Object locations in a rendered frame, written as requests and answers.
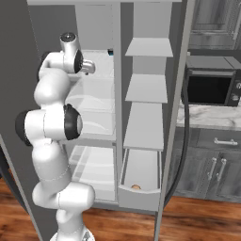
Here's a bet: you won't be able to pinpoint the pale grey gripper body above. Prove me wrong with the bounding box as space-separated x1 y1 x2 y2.
80 59 96 76

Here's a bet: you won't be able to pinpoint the clear glass fridge shelf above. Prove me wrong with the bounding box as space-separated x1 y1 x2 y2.
73 109 117 140
74 49 115 80
66 78 116 111

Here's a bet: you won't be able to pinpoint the grey fridge cabinet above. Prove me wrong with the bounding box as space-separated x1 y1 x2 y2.
26 0 183 215

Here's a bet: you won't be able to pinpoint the grey door shelf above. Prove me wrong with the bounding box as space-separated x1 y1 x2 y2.
124 37 174 58
122 102 165 152
124 73 169 104

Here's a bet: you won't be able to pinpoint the grey left fridge door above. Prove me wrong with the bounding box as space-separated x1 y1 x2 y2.
0 0 45 241

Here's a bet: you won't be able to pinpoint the grey fridge door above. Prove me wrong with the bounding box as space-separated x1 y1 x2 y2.
154 0 196 241
0 0 45 241

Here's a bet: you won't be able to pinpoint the grey right fridge door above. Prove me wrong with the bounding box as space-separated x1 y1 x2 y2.
154 0 196 241

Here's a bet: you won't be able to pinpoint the clear crisper drawer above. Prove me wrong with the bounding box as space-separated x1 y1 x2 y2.
67 145 118 202

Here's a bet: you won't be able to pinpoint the black microwave oven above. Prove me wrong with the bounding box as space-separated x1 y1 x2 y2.
182 55 241 108

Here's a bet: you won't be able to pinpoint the grey wooden base cupboards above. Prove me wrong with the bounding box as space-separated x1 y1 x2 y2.
173 126 241 203

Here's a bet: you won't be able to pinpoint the black curved door handle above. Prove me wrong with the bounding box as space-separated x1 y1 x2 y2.
163 89 192 205

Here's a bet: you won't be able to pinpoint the grey wooden wall cupboards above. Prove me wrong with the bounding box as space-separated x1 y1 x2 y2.
187 0 241 51

